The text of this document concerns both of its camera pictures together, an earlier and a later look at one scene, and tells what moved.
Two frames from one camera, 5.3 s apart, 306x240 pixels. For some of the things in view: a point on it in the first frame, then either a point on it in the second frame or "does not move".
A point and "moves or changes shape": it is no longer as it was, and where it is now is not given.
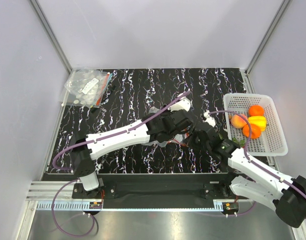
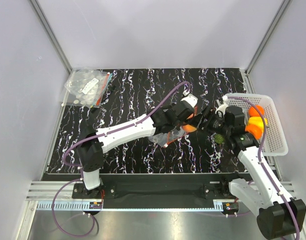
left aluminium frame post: [49, 34] does not move
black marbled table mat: [133, 93] does not move
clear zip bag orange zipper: [178, 139] moves or changes shape
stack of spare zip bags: [86, 87] does not move
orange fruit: [256, 110] does not move
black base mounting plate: [160, 190] does not move
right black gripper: [192, 136] → [210, 116]
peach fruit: [238, 122] moves or changes shape
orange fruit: [255, 131] does not move
